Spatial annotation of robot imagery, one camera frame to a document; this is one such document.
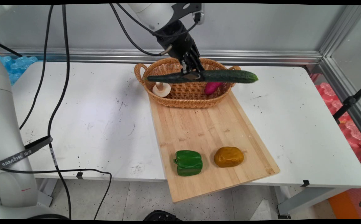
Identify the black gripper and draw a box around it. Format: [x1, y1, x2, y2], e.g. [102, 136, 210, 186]
[155, 20, 205, 80]

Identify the long dark green cucumber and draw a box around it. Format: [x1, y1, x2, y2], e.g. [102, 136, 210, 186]
[147, 69, 259, 84]

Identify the purple sweet potato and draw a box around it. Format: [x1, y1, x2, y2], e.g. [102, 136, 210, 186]
[204, 82, 223, 96]

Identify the woven wicker basket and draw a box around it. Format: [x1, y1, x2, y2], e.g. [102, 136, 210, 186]
[134, 57, 242, 109]

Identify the white mushroom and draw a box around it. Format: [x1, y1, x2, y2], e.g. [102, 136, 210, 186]
[152, 82, 171, 98]

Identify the bamboo cutting board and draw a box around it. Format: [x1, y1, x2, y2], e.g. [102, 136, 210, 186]
[148, 90, 280, 203]

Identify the green bell pepper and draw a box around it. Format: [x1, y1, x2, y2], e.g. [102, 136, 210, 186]
[173, 150, 203, 177]

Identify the yellow bell pepper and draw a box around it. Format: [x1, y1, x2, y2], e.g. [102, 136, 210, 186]
[214, 146, 245, 168]

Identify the black equipment base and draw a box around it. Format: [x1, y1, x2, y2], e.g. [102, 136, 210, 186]
[142, 210, 182, 222]

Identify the black tripod stand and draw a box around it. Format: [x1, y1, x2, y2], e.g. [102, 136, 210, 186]
[333, 80, 361, 125]

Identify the blue bubble wrap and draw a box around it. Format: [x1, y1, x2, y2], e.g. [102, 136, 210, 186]
[0, 55, 39, 85]

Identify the grey table leg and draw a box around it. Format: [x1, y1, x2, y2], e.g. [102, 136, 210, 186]
[276, 186, 350, 219]

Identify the orange floor mat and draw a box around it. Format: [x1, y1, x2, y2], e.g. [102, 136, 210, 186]
[327, 189, 356, 219]

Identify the long aluminium frame rail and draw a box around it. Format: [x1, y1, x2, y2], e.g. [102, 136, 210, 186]
[0, 47, 324, 65]

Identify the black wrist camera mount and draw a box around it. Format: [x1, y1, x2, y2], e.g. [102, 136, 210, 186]
[171, 3, 205, 26]

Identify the black camera cable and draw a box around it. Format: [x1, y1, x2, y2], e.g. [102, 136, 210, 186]
[116, 3, 199, 39]

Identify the aluminium corner frame post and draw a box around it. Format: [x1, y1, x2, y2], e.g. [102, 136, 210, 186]
[318, 5, 361, 143]

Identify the thin black cable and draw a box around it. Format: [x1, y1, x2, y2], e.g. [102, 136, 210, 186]
[19, 4, 55, 131]

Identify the thick black cable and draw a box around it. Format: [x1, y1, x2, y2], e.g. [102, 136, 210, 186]
[46, 4, 73, 220]

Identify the black cable with loop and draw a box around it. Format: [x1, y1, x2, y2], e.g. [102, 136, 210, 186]
[0, 168, 113, 220]

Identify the short black cable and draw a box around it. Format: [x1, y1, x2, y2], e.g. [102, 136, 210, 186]
[0, 38, 23, 58]

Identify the black velcro strap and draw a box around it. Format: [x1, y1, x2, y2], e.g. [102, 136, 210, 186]
[0, 136, 53, 170]

